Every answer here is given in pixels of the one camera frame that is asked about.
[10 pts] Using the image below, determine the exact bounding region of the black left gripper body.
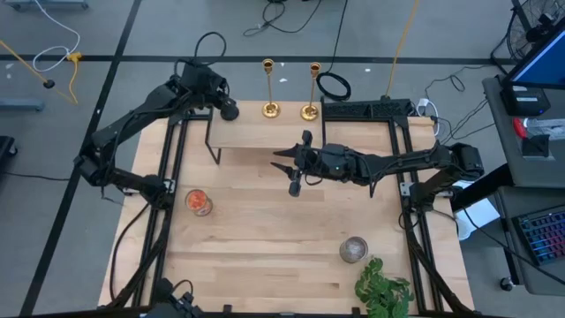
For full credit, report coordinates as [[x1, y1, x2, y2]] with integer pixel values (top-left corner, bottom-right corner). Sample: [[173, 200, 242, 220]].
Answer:
[[179, 61, 218, 110]]

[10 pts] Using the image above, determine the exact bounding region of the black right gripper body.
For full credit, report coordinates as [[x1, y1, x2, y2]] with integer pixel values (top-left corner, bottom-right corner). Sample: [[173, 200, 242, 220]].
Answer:
[[288, 130, 355, 198]]

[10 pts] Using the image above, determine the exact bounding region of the black candlestick holder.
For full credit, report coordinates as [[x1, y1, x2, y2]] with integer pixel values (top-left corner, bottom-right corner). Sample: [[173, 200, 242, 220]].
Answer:
[[219, 98, 241, 122]]

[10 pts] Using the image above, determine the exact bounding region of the gold candlestick holder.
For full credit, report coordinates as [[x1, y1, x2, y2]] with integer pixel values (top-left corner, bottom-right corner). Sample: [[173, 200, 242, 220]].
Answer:
[[260, 58, 282, 119], [300, 62, 322, 122]]

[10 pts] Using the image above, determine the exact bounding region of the silver glass candle jar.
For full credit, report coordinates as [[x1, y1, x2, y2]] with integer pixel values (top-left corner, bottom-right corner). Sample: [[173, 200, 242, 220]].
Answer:
[[338, 235, 369, 265]]

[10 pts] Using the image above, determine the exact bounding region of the orange candle clear glass jar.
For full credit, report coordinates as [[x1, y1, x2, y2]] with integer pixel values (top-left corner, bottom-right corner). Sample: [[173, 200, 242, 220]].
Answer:
[[185, 188, 215, 218]]

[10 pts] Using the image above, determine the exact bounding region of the wooden shelf with black legs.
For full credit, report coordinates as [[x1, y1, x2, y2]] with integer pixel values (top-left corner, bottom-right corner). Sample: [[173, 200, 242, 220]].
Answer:
[[204, 100, 327, 167]]

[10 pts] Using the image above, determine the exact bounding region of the black perforated metal box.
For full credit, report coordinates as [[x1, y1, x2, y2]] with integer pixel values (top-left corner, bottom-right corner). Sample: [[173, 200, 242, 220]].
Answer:
[[323, 98, 414, 120]]

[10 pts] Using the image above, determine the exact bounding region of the white power adapter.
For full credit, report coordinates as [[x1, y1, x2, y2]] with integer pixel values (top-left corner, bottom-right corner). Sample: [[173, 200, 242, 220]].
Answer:
[[416, 97, 441, 136]]

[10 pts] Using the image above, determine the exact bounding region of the green potted plant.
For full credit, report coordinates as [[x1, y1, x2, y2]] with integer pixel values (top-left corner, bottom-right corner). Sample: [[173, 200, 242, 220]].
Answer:
[[353, 256, 417, 318]]

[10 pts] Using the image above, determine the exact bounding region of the white plastic bin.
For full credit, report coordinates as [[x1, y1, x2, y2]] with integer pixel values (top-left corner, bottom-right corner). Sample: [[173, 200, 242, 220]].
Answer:
[[454, 197, 501, 242]]

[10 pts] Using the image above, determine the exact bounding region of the grey cart base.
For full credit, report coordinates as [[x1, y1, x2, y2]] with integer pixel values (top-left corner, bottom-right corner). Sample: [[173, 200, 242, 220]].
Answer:
[[3, 0, 90, 11]]

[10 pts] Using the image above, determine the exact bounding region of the grey floor bar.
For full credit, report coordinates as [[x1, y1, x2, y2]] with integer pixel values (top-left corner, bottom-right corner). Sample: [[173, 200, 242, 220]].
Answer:
[[0, 96, 45, 112]]

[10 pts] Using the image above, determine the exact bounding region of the red object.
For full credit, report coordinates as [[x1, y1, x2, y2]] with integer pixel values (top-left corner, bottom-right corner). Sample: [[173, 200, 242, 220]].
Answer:
[[512, 117, 530, 140]]

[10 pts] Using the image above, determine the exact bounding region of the black floor object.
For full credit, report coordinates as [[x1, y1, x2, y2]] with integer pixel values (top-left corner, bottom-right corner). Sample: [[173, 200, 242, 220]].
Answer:
[[0, 135, 19, 161]]

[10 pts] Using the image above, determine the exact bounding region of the black box device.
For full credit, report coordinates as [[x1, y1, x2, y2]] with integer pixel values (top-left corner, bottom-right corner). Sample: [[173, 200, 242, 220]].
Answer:
[[499, 84, 552, 117]]

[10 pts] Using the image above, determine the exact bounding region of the black desk holder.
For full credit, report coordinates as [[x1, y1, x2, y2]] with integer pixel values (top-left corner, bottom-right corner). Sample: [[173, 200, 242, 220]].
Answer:
[[521, 133, 552, 159]]

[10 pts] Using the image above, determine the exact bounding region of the grey desk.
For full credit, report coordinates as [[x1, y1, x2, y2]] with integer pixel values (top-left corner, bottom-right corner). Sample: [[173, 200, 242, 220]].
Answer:
[[449, 75, 565, 297]]

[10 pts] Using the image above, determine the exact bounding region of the backlit keyboard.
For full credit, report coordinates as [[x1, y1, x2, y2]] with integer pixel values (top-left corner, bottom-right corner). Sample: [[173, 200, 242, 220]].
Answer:
[[513, 206, 565, 267]]

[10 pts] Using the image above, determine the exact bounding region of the black floor fan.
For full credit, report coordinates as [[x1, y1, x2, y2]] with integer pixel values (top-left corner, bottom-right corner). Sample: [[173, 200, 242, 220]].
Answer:
[[490, 0, 565, 74]]

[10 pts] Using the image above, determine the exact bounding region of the blue screen monitor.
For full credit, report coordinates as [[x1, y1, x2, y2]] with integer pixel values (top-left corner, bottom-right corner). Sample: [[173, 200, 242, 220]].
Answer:
[[502, 28, 565, 90]]

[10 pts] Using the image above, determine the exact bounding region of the black webcam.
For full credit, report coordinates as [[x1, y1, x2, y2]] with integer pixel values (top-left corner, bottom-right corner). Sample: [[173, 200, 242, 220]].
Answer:
[[524, 12, 555, 43]]

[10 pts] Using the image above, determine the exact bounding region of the black coiled cable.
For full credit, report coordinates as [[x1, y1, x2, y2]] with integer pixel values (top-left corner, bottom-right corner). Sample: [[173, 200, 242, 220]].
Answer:
[[315, 0, 353, 102]]

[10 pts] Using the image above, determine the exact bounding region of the black looped floor cable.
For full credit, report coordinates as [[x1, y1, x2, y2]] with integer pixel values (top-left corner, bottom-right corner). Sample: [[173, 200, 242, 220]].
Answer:
[[242, 0, 323, 37]]

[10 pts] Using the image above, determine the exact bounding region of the black aluminium frame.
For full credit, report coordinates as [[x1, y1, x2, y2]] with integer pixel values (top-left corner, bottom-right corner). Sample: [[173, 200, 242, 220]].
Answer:
[[99, 99, 482, 318]]

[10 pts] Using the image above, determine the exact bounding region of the yellow extension cable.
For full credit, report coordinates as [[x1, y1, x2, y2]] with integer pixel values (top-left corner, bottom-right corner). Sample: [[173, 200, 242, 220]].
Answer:
[[0, 39, 84, 106]]

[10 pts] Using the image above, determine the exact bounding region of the white floor cable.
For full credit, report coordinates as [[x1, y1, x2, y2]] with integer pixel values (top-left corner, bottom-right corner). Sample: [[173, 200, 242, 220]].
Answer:
[[32, 0, 82, 74]]

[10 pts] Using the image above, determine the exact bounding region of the yellow hanging cable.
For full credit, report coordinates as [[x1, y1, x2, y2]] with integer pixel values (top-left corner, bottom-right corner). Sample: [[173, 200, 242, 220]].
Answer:
[[385, 0, 421, 99]]

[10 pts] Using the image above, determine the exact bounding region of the black cabled device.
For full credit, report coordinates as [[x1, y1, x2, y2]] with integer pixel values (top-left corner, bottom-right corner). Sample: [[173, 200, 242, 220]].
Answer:
[[144, 276, 208, 318]]

